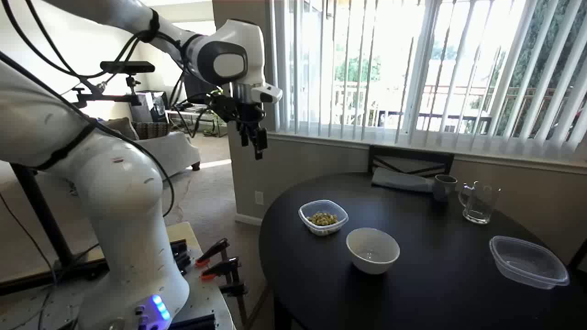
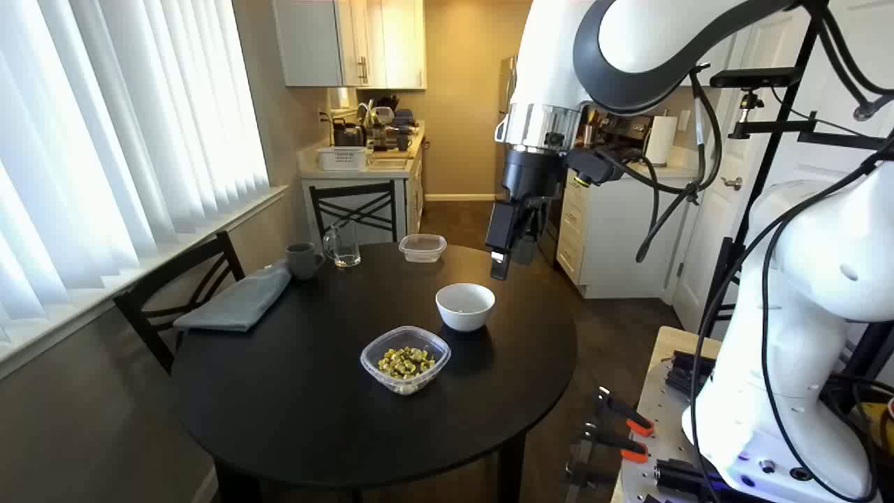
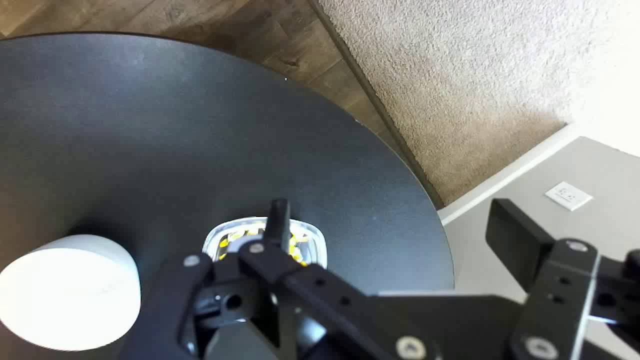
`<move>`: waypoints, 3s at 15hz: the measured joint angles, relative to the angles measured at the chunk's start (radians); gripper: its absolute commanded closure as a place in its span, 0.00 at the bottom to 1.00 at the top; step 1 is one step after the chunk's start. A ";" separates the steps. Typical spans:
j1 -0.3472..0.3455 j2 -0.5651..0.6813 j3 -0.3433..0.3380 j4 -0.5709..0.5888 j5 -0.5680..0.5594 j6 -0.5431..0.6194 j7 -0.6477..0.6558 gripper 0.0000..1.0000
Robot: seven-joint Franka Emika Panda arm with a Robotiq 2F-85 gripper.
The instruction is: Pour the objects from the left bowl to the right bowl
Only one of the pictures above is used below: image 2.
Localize white paper towel roll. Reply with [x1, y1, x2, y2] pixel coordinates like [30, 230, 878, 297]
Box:
[644, 113, 681, 171]

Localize orange handled black clamp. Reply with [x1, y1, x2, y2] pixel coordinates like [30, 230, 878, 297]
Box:
[593, 382, 658, 443]
[578, 417, 651, 468]

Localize clear plastic bowl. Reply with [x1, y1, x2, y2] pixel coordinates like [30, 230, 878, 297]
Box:
[359, 324, 455, 401]

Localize countertop kitchen appliances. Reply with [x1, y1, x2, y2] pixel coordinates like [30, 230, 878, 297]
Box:
[322, 88, 420, 155]

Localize black wooden chair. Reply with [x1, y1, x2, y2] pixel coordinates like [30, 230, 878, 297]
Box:
[111, 230, 248, 375]
[307, 178, 401, 245]

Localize yellow green food pieces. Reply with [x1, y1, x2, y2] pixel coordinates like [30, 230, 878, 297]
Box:
[378, 345, 438, 380]

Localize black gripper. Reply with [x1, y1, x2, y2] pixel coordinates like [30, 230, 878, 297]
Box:
[483, 148, 568, 282]

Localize clear drinking glass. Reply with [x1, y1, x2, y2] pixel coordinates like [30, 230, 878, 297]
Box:
[322, 223, 364, 272]

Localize white upper kitchen cabinets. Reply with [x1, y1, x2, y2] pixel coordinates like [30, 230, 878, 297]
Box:
[271, 0, 431, 93]

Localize kitchen counter with sink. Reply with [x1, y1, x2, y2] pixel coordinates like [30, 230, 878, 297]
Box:
[297, 124, 431, 245]

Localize white kitchen island cabinet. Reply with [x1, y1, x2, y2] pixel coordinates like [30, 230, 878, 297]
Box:
[553, 152, 704, 306]

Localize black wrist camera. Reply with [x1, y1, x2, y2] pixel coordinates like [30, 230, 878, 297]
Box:
[565, 145, 630, 187]

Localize grey folded cloth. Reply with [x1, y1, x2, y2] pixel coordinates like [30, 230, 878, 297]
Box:
[171, 262, 293, 335]

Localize white ceramic bowl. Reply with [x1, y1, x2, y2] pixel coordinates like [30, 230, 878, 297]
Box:
[433, 279, 497, 335]

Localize clear rectangular plastic container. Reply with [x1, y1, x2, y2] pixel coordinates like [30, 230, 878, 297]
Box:
[396, 232, 451, 265]

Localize dark grey mug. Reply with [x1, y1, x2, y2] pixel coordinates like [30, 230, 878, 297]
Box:
[286, 240, 322, 282]

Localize white vertical window blinds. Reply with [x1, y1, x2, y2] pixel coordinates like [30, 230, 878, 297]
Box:
[0, 0, 275, 324]

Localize light wooden robot base table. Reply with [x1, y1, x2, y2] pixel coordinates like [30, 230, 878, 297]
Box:
[609, 324, 750, 503]

